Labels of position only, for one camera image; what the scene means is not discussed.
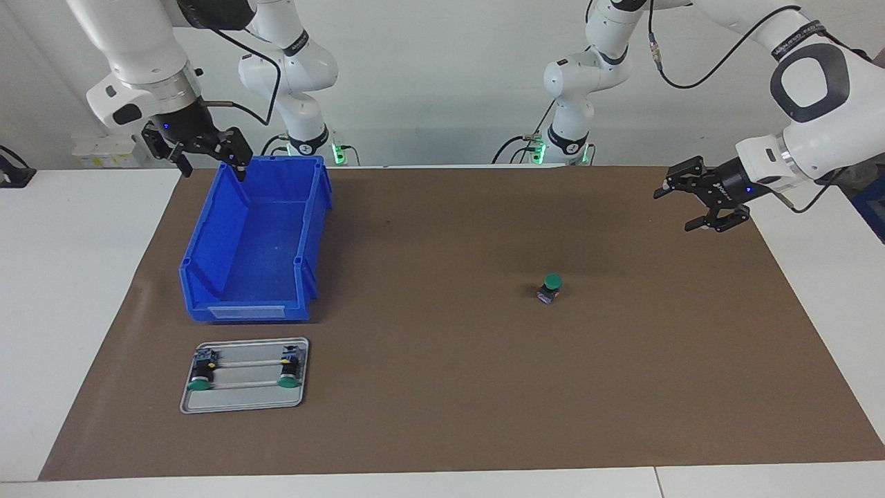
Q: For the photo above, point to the green push button switch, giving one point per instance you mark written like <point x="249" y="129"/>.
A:
<point x="551" y="281"/>
<point x="200" y="373"/>
<point x="289" y="372"/>

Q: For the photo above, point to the green lit base connector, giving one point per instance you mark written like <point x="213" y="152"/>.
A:
<point x="338" y="153"/>
<point x="538" y="151"/>

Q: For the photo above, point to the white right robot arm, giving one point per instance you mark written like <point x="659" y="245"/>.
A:
<point x="138" y="48"/>

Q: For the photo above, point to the blue plastic storage bin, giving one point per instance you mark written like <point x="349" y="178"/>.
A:
<point x="256" y="263"/>

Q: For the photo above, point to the brown table mat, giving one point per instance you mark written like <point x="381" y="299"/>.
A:
<point x="449" y="380"/>

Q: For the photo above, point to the silver metal tray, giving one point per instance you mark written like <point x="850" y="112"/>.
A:
<point x="242" y="402"/>

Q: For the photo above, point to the white box with yellow label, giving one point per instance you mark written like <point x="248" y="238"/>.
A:
<point x="104" y="152"/>

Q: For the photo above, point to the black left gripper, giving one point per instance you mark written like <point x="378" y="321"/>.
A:
<point x="743" y="183"/>

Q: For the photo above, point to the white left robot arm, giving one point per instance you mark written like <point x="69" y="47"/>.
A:
<point x="816" y="149"/>

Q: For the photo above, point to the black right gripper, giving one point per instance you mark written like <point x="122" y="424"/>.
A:
<point x="183" y="128"/>

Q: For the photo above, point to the blue crate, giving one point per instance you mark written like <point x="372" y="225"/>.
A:
<point x="874" y="214"/>

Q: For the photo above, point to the black table clamp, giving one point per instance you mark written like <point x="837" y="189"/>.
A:
<point x="14" y="176"/>

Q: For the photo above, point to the thin metal rod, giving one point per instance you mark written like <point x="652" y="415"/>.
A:
<point x="245" y="384"/>
<point x="249" y="362"/>

